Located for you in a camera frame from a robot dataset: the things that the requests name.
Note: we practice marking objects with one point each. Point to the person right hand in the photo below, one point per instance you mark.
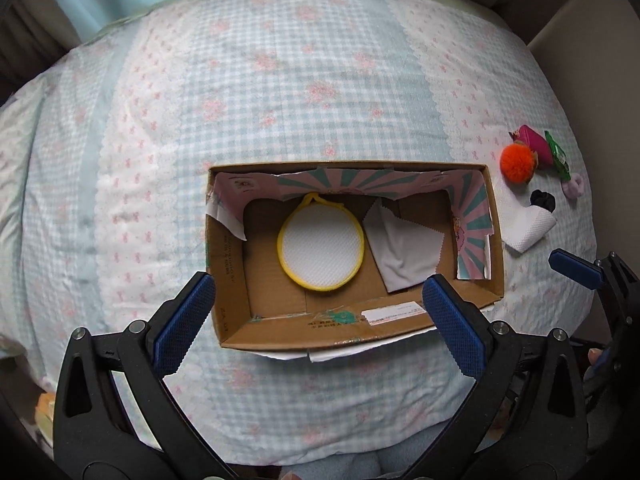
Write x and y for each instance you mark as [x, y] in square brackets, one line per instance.
[597, 357]

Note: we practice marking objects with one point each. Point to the yellow-rimmed white mesh pad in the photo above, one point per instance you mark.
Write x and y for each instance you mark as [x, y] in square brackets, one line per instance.
[320, 246]

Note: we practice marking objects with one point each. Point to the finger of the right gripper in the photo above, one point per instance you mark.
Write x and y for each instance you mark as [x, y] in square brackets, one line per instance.
[577, 269]

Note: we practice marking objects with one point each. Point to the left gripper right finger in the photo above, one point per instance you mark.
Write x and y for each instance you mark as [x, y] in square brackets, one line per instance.
[525, 416]

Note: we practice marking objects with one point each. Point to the grey cloth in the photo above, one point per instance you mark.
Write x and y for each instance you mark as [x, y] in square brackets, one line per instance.
[405, 252]

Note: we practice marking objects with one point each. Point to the green snack packet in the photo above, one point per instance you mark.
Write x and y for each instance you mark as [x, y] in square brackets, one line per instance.
[558, 157]

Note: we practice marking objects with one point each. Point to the cardboard box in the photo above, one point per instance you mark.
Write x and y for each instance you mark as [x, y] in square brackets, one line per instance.
[258, 308]

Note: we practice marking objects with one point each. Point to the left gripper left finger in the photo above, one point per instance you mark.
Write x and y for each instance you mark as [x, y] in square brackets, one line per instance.
[114, 416]

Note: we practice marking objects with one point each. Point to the magenta soft case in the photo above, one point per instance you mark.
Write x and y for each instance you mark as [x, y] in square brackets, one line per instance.
[537, 143]

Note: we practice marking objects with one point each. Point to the lilac fluffy scrunchie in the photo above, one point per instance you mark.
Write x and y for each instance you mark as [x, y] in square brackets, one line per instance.
[574, 187]

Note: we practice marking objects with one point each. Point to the white dotted cloth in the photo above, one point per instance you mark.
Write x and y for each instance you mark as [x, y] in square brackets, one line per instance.
[526, 226]

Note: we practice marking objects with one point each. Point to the orange fluffy pompom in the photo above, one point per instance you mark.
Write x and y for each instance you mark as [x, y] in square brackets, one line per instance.
[518, 163]

